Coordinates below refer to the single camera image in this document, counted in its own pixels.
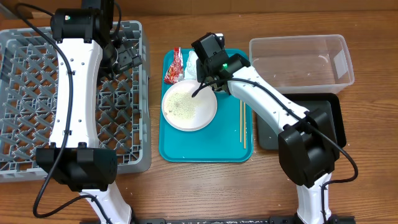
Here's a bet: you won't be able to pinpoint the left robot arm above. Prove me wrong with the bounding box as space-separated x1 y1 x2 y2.
35 1 142 223

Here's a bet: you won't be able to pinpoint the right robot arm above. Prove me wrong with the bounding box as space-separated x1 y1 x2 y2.
192 33 340 223

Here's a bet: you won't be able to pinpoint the crumpled white tissue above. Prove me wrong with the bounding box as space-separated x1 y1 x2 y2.
184 50 198 80

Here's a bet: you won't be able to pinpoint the red snack wrapper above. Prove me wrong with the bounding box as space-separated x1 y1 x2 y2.
164 47 184 85

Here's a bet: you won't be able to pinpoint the left wooden chopstick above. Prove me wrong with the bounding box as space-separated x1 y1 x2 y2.
239 100 243 143

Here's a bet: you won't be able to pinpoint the wooden chopstick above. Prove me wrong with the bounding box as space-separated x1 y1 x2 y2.
243 103 247 149
239 100 243 143

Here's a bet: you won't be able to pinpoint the right wooden chopstick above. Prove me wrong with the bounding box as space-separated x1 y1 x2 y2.
243 103 247 149

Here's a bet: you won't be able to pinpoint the rice leftovers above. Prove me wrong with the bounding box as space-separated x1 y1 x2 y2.
164 91 202 119

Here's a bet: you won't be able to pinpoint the large white plate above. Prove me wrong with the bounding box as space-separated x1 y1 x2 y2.
162 80 218 131

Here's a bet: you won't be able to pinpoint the teal serving tray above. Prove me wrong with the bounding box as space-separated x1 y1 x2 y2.
159 49 254 162

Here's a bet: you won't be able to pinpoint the grey plastic dish rack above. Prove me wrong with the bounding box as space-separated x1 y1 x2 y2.
1 21 151 182

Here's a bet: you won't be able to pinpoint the black plastic tray bin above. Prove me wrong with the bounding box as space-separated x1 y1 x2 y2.
256 93 346 151

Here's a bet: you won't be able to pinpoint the clear plastic bin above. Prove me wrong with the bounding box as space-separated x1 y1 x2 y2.
249 34 354 94

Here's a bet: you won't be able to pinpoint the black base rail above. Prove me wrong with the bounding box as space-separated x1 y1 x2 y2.
79 215 357 224

